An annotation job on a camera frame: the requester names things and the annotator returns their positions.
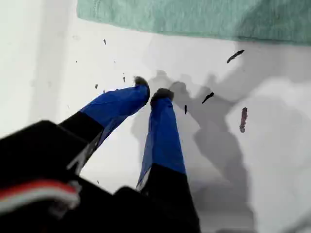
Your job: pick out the reddish brown debris strip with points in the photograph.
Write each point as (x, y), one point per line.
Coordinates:
(243, 120)

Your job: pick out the pale green T-shirt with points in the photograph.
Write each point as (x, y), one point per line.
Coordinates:
(184, 17)

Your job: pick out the black debris scrap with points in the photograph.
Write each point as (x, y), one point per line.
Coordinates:
(208, 97)
(235, 56)
(185, 109)

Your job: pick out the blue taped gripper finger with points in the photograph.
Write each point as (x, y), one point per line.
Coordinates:
(162, 136)
(116, 104)

